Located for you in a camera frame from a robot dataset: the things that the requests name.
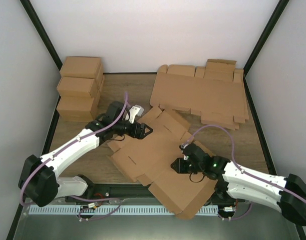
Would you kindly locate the black frame post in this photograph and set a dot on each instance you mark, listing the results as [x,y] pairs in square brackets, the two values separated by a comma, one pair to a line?
[34,18]
[275,16]

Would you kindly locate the left black frame post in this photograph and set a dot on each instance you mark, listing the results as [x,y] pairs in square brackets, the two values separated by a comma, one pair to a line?
[34,18]

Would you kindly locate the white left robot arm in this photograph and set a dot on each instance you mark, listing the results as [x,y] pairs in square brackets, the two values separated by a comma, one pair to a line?
[40,178]

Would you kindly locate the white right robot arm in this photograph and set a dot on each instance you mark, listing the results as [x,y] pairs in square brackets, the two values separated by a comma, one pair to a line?
[286,195]

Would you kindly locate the right black frame post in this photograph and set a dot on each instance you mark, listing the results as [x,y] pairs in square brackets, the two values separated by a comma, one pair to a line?
[275,16]

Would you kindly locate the cardboard box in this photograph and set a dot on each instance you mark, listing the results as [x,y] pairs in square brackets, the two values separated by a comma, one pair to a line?
[78,109]
[79,87]
[148,161]
[84,67]

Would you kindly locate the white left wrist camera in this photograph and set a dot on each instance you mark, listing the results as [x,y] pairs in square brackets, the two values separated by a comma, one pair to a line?
[135,111]

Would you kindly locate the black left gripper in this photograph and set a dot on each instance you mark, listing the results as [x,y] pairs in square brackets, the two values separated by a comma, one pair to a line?
[141,127]

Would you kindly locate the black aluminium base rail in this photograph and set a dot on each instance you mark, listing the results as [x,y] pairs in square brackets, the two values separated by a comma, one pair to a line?
[109,190]

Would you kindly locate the stack of flat cardboard sheets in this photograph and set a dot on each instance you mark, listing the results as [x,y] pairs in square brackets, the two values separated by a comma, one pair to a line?
[184,88]

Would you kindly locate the upright cardboard sheet at back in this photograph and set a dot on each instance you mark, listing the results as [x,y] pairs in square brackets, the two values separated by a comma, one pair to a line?
[218,69]

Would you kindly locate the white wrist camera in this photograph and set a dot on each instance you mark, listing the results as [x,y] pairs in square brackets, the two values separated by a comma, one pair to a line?
[135,111]
[185,149]

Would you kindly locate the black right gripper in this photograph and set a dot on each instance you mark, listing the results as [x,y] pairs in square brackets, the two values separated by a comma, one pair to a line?
[180,169]

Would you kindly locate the light blue slotted cable duct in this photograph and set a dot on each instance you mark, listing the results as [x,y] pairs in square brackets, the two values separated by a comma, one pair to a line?
[125,210]

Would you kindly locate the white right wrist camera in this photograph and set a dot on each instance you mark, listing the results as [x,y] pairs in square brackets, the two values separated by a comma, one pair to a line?
[185,149]

